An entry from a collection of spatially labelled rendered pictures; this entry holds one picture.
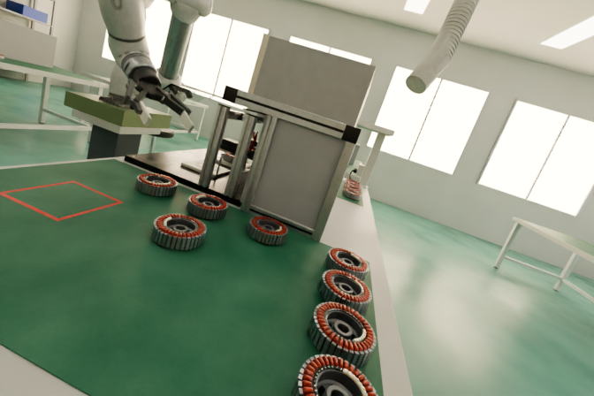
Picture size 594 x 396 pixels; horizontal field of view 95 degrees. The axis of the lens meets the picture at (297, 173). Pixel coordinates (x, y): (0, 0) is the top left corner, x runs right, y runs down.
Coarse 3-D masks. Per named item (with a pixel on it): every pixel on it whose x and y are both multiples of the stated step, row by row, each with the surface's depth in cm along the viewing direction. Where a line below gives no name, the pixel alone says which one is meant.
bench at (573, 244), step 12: (516, 228) 366; (540, 228) 333; (552, 240) 296; (564, 240) 290; (576, 240) 330; (504, 252) 372; (576, 252) 264; (588, 252) 263; (528, 264) 371; (552, 276) 364; (564, 276) 361; (576, 288) 338
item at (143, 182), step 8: (144, 176) 81; (152, 176) 84; (160, 176) 85; (136, 184) 78; (144, 184) 77; (152, 184) 77; (160, 184) 79; (168, 184) 81; (176, 184) 84; (144, 192) 77; (152, 192) 77; (160, 192) 78; (168, 192) 80
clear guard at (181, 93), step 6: (168, 90) 94; (174, 90) 96; (180, 90) 98; (186, 90) 100; (192, 90) 90; (180, 96) 103; (186, 96) 105; (192, 96) 107; (198, 96) 110; (204, 96) 113; (210, 96) 90; (186, 102) 110; (192, 102) 112; (222, 102) 88; (228, 102) 97; (240, 108) 87; (246, 108) 93; (264, 114) 107
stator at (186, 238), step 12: (168, 216) 63; (180, 216) 65; (156, 228) 57; (168, 228) 58; (180, 228) 62; (192, 228) 64; (204, 228) 63; (156, 240) 57; (168, 240) 56; (180, 240) 56; (192, 240) 58
